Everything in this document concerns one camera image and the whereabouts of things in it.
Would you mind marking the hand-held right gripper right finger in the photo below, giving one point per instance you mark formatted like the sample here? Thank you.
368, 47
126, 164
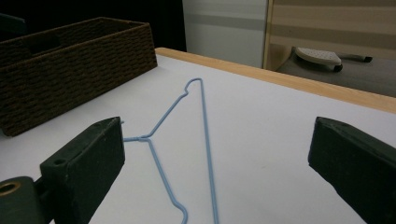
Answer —
355, 165

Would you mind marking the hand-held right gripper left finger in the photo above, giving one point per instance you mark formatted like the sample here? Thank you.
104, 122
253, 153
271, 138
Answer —
84, 165

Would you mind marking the grey wheeled base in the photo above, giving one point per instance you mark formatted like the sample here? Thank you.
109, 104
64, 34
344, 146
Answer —
320, 58

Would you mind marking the white cabinet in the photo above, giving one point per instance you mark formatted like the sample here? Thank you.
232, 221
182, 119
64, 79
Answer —
225, 31

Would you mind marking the brown woven basket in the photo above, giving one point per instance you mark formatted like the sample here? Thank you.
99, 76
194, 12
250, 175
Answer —
71, 71

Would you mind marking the beige striped panel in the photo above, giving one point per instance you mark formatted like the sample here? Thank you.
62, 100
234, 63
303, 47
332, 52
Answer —
333, 28

